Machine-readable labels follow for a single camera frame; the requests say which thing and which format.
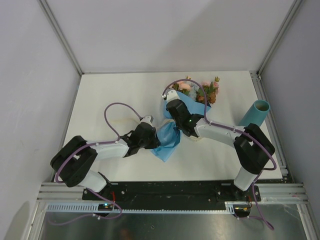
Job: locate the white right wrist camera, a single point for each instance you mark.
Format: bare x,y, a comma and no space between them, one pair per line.
170,96

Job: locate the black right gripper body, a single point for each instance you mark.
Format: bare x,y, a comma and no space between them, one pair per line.
178,124

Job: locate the blue flower bouquet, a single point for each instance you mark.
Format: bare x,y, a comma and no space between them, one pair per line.
198,98

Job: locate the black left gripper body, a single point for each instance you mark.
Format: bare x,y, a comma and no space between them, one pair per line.
150,143

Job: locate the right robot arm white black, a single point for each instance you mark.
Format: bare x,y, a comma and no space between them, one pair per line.
253,148

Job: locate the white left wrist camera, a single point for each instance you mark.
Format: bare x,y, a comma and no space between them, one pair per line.
147,119

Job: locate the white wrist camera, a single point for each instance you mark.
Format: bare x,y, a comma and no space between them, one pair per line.
147,119
170,96

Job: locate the aluminium frame right post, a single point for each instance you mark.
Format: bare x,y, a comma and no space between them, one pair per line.
284,27

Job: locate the aluminium frame left post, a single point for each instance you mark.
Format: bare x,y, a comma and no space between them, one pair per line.
49,14

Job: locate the aluminium frame post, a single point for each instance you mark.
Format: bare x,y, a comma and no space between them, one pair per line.
49,14
284,27

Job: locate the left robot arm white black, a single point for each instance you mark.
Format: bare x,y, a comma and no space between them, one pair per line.
73,162

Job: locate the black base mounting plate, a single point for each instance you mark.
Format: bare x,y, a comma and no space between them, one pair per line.
174,195

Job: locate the teal cylindrical vase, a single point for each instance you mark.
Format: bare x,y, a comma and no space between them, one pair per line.
256,114

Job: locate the cream printed ribbon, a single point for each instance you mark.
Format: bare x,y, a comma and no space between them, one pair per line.
125,122

